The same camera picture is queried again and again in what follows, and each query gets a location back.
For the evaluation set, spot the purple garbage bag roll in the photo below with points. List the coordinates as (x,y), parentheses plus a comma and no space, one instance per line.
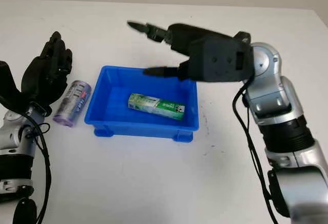
(73,101)

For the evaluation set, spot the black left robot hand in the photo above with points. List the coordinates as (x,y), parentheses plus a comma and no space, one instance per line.
(38,78)

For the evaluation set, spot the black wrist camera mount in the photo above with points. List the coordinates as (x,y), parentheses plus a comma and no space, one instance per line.
(217,60)
(9,88)

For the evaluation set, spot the blue plastic tray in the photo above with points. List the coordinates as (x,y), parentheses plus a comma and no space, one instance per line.
(115,121)

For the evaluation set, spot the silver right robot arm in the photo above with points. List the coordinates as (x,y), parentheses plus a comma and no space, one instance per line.
(282,121)

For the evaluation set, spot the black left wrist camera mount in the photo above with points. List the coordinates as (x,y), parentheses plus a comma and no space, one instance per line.
(9,88)

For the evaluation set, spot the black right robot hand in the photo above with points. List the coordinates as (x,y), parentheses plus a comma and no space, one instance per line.
(184,39)

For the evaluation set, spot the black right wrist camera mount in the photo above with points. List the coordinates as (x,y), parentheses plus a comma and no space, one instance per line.
(217,60)

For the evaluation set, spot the green toothpaste box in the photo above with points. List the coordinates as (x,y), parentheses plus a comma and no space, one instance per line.
(156,106)

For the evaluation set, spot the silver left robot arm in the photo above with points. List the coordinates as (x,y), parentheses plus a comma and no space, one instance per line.
(12,142)

